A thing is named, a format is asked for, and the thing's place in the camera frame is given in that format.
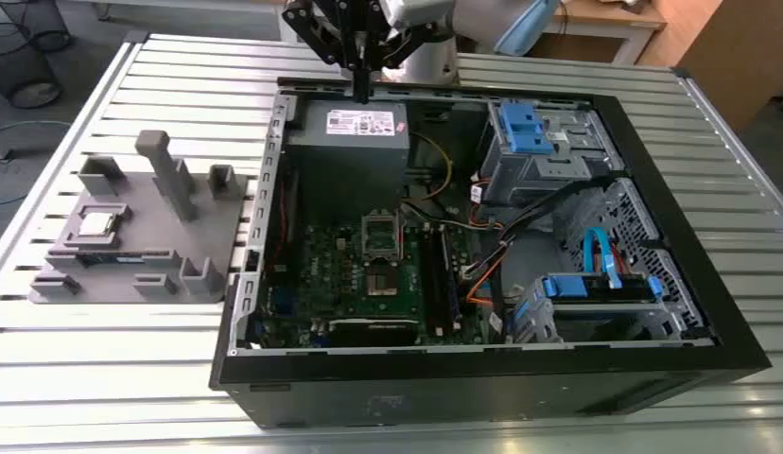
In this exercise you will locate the grey metal drive cage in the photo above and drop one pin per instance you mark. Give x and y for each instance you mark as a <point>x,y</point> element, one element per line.
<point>555,170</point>

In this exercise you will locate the black RAM slot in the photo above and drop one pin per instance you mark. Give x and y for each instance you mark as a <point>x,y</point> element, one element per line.
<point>434,284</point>
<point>442,284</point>
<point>427,284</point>

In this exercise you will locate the wooden cabinet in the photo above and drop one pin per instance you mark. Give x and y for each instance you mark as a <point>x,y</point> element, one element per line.
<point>732,57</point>

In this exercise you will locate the grey metal disk bay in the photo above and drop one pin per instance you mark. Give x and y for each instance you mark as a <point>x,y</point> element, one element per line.
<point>618,321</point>

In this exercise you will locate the hard disk in blue carrier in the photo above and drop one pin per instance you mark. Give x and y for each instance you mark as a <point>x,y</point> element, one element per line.
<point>593,289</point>

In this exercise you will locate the black PC case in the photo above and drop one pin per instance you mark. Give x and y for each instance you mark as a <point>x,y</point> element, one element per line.
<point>429,388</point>

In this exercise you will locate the green motherboard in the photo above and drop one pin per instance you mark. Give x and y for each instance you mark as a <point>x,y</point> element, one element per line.
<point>328,284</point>

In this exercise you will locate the black graphics card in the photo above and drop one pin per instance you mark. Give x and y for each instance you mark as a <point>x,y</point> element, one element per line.
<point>373,332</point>

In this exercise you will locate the grey power supply unit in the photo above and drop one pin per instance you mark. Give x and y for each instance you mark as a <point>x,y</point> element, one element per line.
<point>340,175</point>

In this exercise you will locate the white rating label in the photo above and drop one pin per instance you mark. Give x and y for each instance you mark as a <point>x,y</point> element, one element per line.
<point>359,123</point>

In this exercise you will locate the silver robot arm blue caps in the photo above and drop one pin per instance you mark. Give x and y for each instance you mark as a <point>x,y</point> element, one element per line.
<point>429,66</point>

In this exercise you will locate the grey parts rack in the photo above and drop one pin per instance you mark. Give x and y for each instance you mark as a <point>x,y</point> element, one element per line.
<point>151,227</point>

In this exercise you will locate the CPU socket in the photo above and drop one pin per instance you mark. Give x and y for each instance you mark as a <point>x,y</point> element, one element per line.
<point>383,279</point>

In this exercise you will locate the wooden desk white frame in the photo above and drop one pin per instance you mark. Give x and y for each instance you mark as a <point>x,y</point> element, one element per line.
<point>618,16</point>

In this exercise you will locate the blue plastic cage latch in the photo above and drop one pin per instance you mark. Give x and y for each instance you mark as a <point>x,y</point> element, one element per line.
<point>521,317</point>

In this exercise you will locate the silver CPU green edge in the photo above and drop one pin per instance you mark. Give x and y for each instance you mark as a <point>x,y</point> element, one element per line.
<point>99,225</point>

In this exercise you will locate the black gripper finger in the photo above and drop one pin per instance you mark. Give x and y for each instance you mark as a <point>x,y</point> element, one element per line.
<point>315,38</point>
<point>417,40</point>

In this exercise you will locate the blue plastic drive carrier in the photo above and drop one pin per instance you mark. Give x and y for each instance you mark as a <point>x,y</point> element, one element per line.
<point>522,127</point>

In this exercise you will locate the black mesh bin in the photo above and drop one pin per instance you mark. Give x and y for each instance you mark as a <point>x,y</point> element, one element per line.
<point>25,71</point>
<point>51,26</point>

